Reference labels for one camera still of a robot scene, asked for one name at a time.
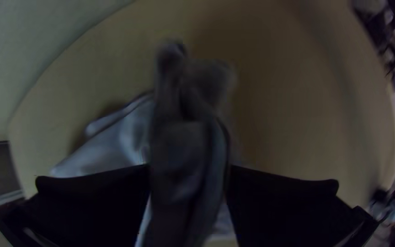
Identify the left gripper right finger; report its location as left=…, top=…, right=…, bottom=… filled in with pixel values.
left=226, top=165, right=380, bottom=247

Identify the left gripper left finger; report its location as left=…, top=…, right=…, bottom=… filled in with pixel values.
left=0, top=164, right=152, bottom=247

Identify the grey t-shirt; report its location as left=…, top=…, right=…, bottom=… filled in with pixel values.
left=50, top=39, right=238, bottom=247

